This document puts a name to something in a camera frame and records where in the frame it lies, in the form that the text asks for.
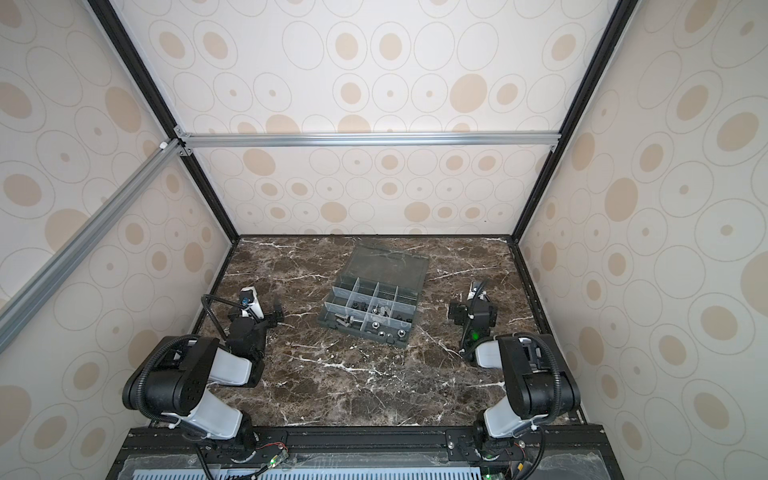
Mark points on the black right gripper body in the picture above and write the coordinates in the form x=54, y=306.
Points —
x=463, y=311

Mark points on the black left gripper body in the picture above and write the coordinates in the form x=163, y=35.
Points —
x=260, y=328

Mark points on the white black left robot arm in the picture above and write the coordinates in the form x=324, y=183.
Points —
x=172, y=383

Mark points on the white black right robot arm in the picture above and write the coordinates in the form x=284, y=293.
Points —
x=539, y=386

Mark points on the clear plastic organizer box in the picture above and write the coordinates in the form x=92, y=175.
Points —
x=375, y=296

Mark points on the aluminium crossbar back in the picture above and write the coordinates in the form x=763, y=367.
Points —
x=547, y=138

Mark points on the aluminium crossbar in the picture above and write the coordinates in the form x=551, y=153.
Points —
x=19, y=310
x=547, y=138

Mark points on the aluminium crossbar left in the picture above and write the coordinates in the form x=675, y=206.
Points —
x=19, y=310

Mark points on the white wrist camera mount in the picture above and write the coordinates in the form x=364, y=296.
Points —
x=477, y=290

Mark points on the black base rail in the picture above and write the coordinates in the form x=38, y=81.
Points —
x=436, y=452

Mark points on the black corner frame post right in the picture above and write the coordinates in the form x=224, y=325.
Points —
x=605, y=49

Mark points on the black corner frame post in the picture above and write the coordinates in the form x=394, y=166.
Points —
x=605, y=49
x=118, y=36

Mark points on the black corner frame post left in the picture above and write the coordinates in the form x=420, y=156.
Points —
x=118, y=36

